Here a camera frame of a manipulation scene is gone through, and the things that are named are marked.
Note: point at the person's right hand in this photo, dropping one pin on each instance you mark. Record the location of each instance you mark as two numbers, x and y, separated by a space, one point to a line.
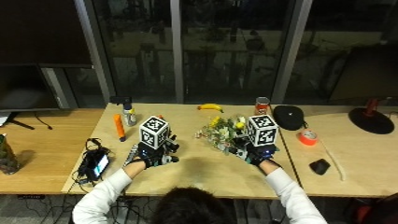
255 154

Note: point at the person's left hand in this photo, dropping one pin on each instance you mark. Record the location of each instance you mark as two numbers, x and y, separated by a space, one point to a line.
154 157

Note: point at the bouquet of mixed flowers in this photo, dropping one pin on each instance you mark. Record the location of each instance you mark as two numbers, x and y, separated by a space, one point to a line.
218 132

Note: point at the white marker cube left glove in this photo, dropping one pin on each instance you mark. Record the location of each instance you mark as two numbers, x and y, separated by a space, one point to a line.
153 132

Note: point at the white marker cube glove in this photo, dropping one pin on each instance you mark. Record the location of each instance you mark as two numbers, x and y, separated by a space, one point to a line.
153 132
262 130

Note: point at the white marker cube right glove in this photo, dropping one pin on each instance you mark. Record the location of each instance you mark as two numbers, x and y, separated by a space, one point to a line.
262 130

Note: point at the orange marker pen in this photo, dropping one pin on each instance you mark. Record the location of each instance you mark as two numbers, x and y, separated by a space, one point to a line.
118 127

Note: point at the spray bottle black trigger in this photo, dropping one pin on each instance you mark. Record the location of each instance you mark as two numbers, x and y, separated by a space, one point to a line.
127 114

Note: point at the red drink can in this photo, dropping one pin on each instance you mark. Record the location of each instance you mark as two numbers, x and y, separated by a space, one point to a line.
261 105

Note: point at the yellow banana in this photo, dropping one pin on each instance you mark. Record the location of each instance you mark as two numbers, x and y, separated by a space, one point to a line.
209 107

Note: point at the black oval zip case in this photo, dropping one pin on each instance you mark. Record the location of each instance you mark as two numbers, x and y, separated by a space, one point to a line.
287 117

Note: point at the orange tape roll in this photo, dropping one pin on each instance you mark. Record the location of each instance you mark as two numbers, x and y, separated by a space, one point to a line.
307 137

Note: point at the black device with lit screen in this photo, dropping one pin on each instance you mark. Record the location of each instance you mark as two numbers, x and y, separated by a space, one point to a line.
94 164

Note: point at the black computer mouse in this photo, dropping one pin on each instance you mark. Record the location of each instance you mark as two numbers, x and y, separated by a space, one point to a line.
319 166

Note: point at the thin white stick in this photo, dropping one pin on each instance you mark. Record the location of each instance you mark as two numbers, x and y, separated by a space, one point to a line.
334 161

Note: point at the black power strip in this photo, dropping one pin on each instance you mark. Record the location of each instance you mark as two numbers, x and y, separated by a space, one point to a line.
30 197

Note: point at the black monitor stand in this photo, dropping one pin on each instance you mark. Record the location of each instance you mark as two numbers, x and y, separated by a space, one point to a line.
16 122

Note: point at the red and black chair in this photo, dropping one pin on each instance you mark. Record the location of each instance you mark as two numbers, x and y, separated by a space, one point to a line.
374 210

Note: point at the dark green glass bottle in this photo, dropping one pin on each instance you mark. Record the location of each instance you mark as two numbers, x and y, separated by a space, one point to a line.
6 157

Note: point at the black computer monitor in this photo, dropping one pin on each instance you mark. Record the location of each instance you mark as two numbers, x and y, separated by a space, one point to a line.
28 87

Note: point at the black round base red post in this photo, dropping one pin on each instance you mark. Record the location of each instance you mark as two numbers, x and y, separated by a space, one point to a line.
371 121

